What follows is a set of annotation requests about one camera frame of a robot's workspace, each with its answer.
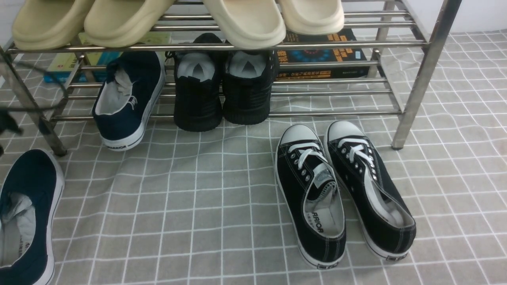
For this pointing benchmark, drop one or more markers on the navy canvas shoe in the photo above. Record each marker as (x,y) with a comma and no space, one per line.
(132,86)
(29,198)

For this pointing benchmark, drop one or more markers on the stainless steel shoe rack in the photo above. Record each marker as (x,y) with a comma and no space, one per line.
(397,26)

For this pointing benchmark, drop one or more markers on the black knit sneaker right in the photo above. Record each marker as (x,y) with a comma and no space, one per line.
(247,83)

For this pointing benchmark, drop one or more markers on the black knit sneaker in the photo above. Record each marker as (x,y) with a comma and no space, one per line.
(247,83)
(197,76)

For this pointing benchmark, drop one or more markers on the black lace-up canvas shoe left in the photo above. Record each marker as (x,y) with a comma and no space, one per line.
(311,192)

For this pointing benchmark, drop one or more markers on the black lace-up canvas shoe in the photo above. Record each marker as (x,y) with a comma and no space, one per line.
(387,224)
(311,192)

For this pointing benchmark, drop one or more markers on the black knit sneaker left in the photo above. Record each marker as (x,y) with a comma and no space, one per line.
(197,76)

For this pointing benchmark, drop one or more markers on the grey checkered floor cloth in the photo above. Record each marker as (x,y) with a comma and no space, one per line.
(187,208)

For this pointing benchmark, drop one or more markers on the cream foam slipper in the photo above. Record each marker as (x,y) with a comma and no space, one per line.
(313,17)
(248,24)

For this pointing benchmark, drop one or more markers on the cream foam slipper far right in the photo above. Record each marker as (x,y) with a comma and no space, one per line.
(313,17)

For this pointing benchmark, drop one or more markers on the black book orange text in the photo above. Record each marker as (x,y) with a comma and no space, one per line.
(321,55)

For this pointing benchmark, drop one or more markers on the black lace-up canvas shoe right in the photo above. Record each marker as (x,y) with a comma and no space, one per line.
(387,224)

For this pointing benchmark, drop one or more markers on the beige foam slipper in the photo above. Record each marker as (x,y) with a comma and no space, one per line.
(121,23)
(49,24)

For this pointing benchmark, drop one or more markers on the green blue book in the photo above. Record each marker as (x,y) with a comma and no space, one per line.
(63,63)

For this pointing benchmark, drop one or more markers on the beige foam slipper far left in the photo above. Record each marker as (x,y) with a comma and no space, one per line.
(49,24)

